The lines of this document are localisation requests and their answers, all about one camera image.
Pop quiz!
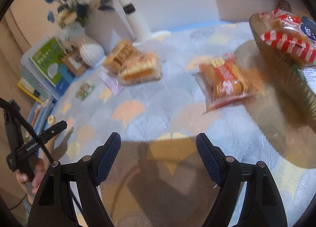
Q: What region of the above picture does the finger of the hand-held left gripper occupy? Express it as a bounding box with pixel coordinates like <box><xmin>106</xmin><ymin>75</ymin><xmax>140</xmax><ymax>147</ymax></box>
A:
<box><xmin>39</xmin><ymin>121</ymin><xmax>68</xmax><ymax>143</ymax></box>

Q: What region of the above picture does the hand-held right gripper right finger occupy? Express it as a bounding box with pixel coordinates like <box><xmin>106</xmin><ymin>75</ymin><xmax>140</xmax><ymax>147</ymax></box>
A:
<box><xmin>196</xmin><ymin>133</ymin><xmax>288</xmax><ymax>227</ymax></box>

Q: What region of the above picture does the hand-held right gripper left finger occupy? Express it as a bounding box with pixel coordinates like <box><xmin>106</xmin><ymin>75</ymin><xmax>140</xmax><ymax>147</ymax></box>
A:
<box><xmin>27</xmin><ymin>132</ymin><xmax>121</xmax><ymax>227</ymax></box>

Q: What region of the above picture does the small green stick packet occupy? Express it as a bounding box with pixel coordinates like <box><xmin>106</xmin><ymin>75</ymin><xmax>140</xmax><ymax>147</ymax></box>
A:
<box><xmin>75</xmin><ymin>82</ymin><xmax>95</xmax><ymax>99</ymax></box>

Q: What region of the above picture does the red label clear snack pack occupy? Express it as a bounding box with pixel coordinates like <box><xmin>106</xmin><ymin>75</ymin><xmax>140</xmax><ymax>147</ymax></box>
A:
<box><xmin>194</xmin><ymin>53</ymin><xmax>266</xmax><ymax>112</ymax></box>

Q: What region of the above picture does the clear sandwich cake pack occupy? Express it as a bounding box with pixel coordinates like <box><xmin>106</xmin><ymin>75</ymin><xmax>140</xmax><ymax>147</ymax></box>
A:
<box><xmin>118</xmin><ymin>52</ymin><xmax>163</xmax><ymax>87</ymax></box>

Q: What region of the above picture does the yellow waffle snack pack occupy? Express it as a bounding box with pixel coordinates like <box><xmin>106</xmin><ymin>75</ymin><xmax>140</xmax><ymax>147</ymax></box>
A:
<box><xmin>102</xmin><ymin>39</ymin><xmax>137</xmax><ymax>77</ymax></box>

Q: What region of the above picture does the brown ribbed glass bowl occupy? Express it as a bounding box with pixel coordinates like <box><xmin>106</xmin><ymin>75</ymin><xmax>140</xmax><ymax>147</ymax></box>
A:
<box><xmin>249</xmin><ymin>12</ymin><xmax>316</xmax><ymax>168</ymax></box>

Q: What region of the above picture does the green white snack packet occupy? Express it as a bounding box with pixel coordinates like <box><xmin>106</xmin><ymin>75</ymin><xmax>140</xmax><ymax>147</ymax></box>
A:
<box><xmin>292</xmin><ymin>65</ymin><xmax>316</xmax><ymax>87</ymax></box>

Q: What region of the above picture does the red white striped snack pack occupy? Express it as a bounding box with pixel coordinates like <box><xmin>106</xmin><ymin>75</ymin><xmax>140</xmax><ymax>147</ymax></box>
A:
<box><xmin>259</xmin><ymin>8</ymin><xmax>316</xmax><ymax>64</ymax></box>

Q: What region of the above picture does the person's left hand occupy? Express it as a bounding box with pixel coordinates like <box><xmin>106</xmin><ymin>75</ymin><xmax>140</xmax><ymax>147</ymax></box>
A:
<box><xmin>16</xmin><ymin>158</ymin><xmax>47</xmax><ymax>196</ymax></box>

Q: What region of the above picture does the stack of books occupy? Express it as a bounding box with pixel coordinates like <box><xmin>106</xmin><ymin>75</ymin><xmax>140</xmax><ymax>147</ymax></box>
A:
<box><xmin>17</xmin><ymin>54</ymin><xmax>62</xmax><ymax>134</ymax></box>

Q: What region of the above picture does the blue card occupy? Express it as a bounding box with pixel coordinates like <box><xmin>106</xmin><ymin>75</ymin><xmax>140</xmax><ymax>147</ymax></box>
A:
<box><xmin>55</xmin><ymin>65</ymin><xmax>76</xmax><ymax>94</ymax></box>

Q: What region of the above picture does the green cover book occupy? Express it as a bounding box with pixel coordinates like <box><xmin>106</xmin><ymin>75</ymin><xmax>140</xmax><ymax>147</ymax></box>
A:
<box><xmin>29</xmin><ymin>37</ymin><xmax>74</xmax><ymax>87</ymax></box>

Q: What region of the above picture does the wooden pen holder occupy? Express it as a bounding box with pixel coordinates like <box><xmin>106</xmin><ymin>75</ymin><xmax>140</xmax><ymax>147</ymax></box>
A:
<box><xmin>60</xmin><ymin>49</ymin><xmax>89</xmax><ymax>77</ymax></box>

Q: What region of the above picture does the fan pattern table mat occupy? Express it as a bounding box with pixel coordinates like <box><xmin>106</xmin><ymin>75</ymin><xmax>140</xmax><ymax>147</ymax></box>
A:
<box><xmin>25</xmin><ymin>21</ymin><xmax>316</xmax><ymax>227</ymax></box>

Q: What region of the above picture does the white ribbed vase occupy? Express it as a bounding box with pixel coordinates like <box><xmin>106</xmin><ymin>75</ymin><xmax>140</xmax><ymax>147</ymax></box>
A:
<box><xmin>79</xmin><ymin>43</ymin><xmax>105</xmax><ymax>67</ymax></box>

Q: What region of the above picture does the artificial flower bouquet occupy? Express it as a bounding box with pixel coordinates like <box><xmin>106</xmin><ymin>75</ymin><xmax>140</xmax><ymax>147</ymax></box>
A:
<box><xmin>41</xmin><ymin>0</ymin><xmax>115</xmax><ymax>42</ymax></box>

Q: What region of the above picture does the white desk lamp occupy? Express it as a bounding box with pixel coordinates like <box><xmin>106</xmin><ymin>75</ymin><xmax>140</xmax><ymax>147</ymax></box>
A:
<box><xmin>100</xmin><ymin>0</ymin><xmax>171</xmax><ymax>42</ymax></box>

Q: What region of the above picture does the small brown bag ornament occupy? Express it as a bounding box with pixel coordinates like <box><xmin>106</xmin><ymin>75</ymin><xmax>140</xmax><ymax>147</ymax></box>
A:
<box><xmin>278</xmin><ymin>0</ymin><xmax>293</xmax><ymax>14</ymax></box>

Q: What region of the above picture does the black cable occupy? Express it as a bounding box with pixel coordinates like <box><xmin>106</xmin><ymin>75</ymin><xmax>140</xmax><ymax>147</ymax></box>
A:
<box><xmin>0</xmin><ymin>97</ymin><xmax>84</xmax><ymax>215</ymax></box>

